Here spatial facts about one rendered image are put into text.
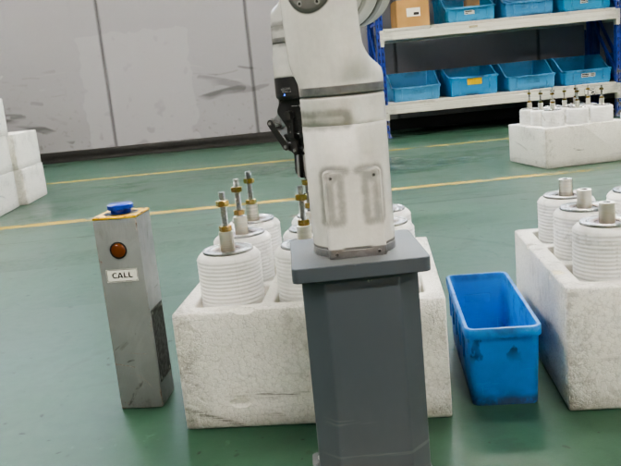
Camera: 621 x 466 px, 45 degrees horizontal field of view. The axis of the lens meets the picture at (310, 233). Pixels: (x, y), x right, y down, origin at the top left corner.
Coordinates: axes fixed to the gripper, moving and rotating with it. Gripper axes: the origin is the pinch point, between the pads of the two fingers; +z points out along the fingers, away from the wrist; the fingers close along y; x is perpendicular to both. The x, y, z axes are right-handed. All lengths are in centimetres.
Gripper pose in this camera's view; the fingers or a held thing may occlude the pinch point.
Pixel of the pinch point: (305, 165)
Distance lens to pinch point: 120.3
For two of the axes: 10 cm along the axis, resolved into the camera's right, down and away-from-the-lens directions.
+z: 0.9, 9.8, 2.0
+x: 5.9, -2.1, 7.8
